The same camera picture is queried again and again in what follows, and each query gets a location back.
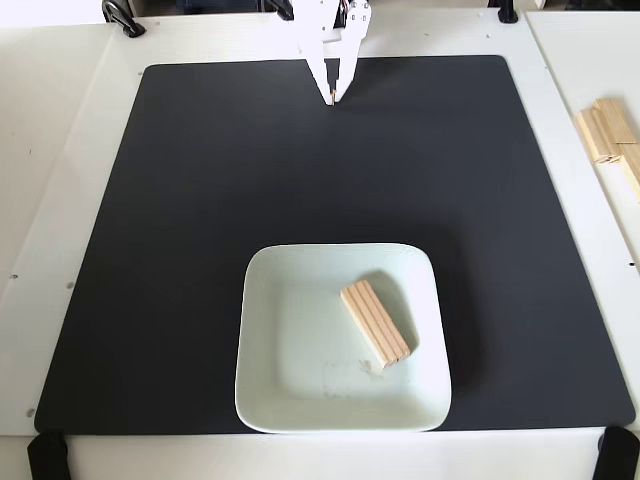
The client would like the grooved wooden block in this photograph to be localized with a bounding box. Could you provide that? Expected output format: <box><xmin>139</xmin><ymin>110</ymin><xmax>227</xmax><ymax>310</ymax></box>
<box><xmin>340</xmin><ymin>279</ymin><xmax>413</xmax><ymax>372</ymax></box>

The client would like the wide wooden plank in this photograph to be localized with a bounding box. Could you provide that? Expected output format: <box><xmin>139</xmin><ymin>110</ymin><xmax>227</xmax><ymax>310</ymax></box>
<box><xmin>619</xmin><ymin>143</ymin><xmax>640</xmax><ymax>204</ymax></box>
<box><xmin>593</xmin><ymin>97</ymin><xmax>640</xmax><ymax>147</ymax></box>

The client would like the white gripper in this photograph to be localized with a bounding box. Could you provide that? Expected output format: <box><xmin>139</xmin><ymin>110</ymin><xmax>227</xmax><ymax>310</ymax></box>
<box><xmin>293</xmin><ymin>0</ymin><xmax>376</xmax><ymax>106</ymax></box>

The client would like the black table clamp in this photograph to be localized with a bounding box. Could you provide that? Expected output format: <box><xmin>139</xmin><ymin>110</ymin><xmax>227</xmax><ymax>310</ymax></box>
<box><xmin>27</xmin><ymin>433</ymin><xmax>69</xmax><ymax>480</ymax></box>
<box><xmin>592</xmin><ymin>427</ymin><xmax>640</xmax><ymax>480</ymax></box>
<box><xmin>101</xmin><ymin>0</ymin><xmax>147</xmax><ymax>39</ymax></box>
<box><xmin>267</xmin><ymin>0</ymin><xmax>296</xmax><ymax>22</ymax></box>
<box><xmin>492</xmin><ymin>0</ymin><xmax>520</xmax><ymax>24</ymax></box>

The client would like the white square plate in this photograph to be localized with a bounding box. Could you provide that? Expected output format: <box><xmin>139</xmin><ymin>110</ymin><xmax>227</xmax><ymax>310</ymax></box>
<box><xmin>233</xmin><ymin>243</ymin><xmax>453</xmax><ymax>434</ymax></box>

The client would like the thin wooden strip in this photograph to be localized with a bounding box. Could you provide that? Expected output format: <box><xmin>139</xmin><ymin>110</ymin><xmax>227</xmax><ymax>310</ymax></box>
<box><xmin>585</xmin><ymin>108</ymin><xmax>623</xmax><ymax>164</ymax></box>
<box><xmin>574</xmin><ymin>110</ymin><xmax>610</xmax><ymax>166</ymax></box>

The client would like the black rubber mat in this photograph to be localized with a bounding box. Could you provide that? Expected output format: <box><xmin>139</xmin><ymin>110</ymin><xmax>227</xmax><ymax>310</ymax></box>
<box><xmin>33</xmin><ymin>54</ymin><xmax>637</xmax><ymax>435</ymax></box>

